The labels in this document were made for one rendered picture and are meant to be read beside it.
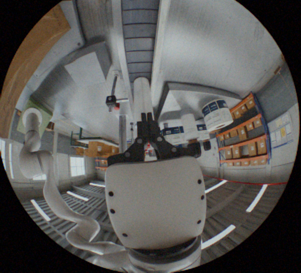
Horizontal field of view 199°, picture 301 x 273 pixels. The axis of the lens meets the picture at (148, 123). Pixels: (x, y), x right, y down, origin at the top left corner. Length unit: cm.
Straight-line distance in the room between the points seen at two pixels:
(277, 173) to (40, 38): 514
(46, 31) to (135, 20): 19
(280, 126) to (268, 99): 108
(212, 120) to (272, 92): 409
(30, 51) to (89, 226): 58
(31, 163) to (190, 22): 74
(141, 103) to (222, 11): 40
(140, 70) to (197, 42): 22
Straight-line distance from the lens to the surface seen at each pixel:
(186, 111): 55
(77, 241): 53
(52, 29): 26
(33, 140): 61
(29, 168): 52
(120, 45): 16
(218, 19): 37
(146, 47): 24
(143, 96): 23
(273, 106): 442
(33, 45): 22
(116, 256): 28
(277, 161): 474
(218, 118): 54
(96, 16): 30
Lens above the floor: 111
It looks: 20 degrees down
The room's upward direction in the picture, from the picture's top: 174 degrees clockwise
